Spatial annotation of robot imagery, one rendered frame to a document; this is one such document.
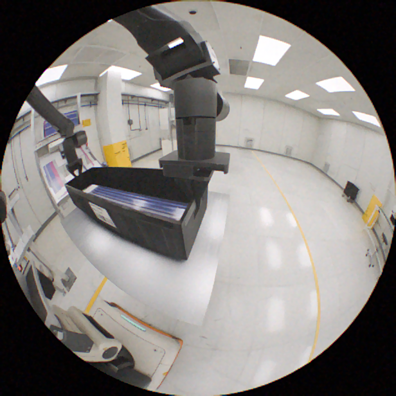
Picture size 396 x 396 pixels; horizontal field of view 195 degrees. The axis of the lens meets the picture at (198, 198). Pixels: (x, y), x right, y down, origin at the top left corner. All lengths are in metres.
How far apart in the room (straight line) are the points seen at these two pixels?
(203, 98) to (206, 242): 0.30
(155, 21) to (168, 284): 0.41
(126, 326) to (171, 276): 0.68
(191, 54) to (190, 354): 1.28
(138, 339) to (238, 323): 0.70
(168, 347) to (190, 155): 0.86
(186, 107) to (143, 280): 0.32
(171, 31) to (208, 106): 0.11
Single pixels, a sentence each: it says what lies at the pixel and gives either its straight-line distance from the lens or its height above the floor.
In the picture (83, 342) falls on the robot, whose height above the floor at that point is 0.78.
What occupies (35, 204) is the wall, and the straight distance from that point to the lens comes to 3.34.
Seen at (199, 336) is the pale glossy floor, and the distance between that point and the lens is 1.08.
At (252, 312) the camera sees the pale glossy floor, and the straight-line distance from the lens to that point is 1.15.
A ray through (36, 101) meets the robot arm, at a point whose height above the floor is 1.32.
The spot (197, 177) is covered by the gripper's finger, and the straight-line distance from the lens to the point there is 0.16.
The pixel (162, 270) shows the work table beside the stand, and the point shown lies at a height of 0.80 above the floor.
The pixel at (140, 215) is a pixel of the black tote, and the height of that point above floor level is 0.95.
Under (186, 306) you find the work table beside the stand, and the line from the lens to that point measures 0.26.
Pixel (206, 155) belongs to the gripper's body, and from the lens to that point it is 0.16.
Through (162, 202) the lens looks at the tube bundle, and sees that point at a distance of 0.31.
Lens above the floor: 1.06
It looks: 35 degrees down
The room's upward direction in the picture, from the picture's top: straight up
